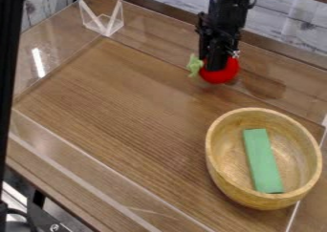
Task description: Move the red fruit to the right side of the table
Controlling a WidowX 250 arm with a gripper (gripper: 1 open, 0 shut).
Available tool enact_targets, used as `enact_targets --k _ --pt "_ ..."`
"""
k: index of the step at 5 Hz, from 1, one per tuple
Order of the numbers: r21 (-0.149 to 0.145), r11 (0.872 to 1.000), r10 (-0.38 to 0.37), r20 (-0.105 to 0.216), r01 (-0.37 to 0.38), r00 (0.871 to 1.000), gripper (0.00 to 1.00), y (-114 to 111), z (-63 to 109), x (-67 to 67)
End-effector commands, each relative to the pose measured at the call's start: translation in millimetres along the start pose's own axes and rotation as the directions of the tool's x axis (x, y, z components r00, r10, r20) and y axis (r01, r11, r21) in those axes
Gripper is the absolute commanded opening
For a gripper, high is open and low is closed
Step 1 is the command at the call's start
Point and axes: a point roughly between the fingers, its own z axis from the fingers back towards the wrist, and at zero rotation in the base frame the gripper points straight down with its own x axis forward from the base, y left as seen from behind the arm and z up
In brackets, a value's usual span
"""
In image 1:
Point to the black table leg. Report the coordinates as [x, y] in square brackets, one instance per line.
[38, 198]

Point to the clear acrylic corner bracket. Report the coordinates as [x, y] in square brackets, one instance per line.
[104, 24]

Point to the wooden bowl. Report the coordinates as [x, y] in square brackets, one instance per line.
[295, 149]

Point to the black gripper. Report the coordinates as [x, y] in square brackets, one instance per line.
[223, 21]

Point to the red plush fruit green leaf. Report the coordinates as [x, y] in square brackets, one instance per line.
[215, 77]

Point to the green rectangular block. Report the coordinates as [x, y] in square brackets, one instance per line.
[265, 170]

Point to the clear acrylic tray wall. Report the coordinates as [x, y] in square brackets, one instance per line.
[109, 202]

